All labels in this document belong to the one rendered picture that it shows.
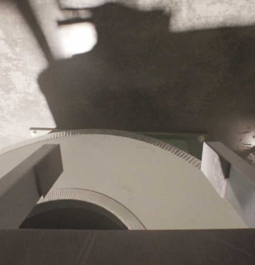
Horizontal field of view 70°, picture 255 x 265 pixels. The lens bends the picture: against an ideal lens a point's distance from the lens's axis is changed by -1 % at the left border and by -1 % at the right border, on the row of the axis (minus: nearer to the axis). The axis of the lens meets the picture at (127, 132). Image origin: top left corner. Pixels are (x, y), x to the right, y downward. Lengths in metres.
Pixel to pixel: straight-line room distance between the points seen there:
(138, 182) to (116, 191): 0.08
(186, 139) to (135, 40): 0.57
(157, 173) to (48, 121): 0.76
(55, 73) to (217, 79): 0.74
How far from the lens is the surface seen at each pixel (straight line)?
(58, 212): 0.71
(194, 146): 1.10
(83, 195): 0.62
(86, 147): 0.76
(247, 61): 0.92
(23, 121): 1.27
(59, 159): 0.17
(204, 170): 0.17
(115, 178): 0.63
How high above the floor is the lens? 0.79
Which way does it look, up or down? 49 degrees down
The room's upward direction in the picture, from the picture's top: 169 degrees counter-clockwise
